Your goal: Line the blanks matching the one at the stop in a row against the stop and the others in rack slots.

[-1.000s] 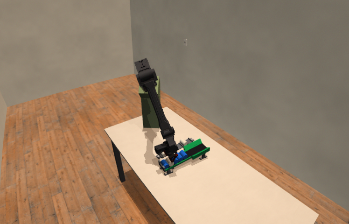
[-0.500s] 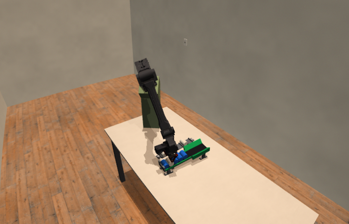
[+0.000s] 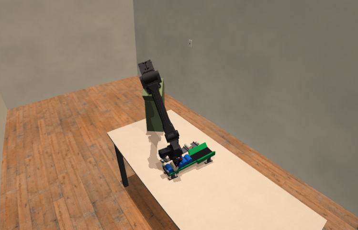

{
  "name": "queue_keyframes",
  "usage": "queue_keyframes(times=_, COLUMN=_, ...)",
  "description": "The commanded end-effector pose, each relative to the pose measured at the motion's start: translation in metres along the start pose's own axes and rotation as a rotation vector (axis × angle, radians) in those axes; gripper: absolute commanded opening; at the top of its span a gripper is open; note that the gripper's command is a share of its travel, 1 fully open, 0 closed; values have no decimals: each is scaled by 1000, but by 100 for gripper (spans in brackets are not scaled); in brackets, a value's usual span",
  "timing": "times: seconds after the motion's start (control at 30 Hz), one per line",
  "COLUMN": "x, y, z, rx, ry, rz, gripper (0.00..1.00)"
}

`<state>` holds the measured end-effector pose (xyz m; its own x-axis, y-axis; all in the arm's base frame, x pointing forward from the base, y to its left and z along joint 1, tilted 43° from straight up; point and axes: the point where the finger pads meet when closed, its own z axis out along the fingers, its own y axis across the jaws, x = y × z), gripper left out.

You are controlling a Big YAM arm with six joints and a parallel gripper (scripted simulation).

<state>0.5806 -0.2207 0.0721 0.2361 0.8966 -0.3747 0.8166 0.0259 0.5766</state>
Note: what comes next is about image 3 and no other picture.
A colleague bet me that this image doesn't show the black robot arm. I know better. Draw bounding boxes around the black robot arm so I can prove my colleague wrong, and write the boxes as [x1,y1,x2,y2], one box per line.
[138,60,183,159]

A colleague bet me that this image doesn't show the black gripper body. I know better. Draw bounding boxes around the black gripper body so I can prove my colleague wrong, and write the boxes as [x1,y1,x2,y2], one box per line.
[169,155,182,162]

